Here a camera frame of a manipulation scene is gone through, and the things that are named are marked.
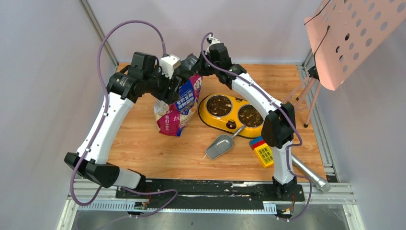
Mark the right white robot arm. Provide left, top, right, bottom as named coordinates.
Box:
left=197, top=43, right=297, bottom=200

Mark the yellow double pet bowl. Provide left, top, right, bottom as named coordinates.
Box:
left=198, top=93, right=264, bottom=139

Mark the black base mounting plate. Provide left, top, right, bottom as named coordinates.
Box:
left=115, top=178, right=306, bottom=212

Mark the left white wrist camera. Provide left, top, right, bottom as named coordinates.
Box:
left=159, top=55, right=181, bottom=80

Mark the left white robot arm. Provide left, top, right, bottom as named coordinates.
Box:
left=64, top=52, right=182, bottom=198

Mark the metal food scoop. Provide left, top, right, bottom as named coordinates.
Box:
left=205, top=126, right=246, bottom=160

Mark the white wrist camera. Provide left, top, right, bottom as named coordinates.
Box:
left=205, top=34, right=221, bottom=54
left=159, top=55, right=181, bottom=80

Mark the cat food bag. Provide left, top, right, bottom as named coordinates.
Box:
left=154, top=54, right=203, bottom=137

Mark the colourful toy brick block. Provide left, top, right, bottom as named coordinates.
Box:
left=249, top=137, right=274, bottom=168

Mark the silver microphone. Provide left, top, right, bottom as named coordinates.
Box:
left=292, top=155, right=331, bottom=192

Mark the pink perforated music stand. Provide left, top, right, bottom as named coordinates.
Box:
left=286, top=0, right=406, bottom=127

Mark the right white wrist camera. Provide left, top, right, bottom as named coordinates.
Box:
left=205, top=34, right=221, bottom=54

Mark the aluminium frame rail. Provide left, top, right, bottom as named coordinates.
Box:
left=58, top=179, right=364, bottom=230

